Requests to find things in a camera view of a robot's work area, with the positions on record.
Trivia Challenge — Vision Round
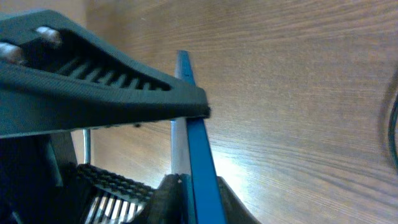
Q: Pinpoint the blue Galaxy smartphone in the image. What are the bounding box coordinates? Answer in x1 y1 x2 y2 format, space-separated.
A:
171 50 227 224

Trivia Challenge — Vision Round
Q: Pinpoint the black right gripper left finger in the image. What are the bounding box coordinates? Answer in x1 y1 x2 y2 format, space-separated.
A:
130 174 187 224

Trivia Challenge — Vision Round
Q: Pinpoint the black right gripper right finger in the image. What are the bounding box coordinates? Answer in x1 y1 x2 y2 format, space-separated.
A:
217 176 260 224

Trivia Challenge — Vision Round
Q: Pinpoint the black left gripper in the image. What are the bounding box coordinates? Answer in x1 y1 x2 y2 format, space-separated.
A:
1 133 155 223

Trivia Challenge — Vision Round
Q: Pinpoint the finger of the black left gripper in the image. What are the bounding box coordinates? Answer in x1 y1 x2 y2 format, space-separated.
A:
1 10 210 138

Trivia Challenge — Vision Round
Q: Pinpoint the black USB charging cable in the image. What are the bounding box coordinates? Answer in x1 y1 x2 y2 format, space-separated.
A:
387 93 398 175

